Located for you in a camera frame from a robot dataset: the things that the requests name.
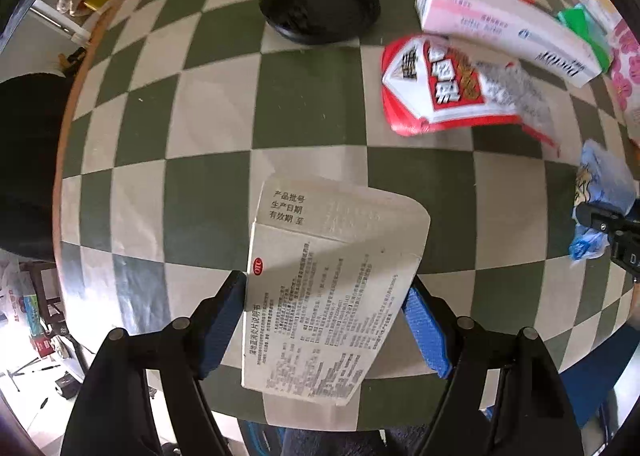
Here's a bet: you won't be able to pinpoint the blue plastic packet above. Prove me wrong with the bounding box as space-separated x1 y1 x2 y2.
568 138 636 262

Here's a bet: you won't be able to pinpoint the green packet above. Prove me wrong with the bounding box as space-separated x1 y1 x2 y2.
557 3 613 72

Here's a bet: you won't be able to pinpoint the person's legs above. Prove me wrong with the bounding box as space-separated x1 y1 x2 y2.
281 427 426 456

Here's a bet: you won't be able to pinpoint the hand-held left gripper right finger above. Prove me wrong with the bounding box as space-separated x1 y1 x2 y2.
402 281 586 456

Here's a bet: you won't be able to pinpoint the small black box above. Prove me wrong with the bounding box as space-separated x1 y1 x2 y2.
54 371 82 398

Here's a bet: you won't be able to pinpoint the white plastic bag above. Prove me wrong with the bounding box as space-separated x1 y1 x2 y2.
0 256 37 332

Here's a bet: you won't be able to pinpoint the green white checkered tablecloth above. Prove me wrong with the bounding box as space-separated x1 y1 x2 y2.
52 0 640 432

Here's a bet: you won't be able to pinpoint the long pink white box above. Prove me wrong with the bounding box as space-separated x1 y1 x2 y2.
415 0 603 88

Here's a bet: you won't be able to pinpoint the small white orange box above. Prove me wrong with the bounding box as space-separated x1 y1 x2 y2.
582 0 618 32

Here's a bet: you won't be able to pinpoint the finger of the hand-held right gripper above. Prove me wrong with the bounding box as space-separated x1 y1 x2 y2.
575 202 623 237

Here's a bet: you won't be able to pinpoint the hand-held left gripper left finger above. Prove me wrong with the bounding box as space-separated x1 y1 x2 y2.
60 270 248 456

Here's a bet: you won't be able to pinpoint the black plastic plate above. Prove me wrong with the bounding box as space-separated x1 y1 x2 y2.
259 0 381 46

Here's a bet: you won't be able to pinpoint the pink patterned box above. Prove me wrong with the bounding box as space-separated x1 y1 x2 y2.
607 18 640 147

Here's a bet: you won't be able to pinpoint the white medicine box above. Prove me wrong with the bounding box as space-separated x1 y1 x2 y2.
241 175 431 407

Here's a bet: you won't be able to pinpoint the green blue tissue pack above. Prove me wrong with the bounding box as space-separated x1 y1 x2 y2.
22 293 51 337

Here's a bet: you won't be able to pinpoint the red white snack bag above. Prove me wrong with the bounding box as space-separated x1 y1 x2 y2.
381 33 561 159

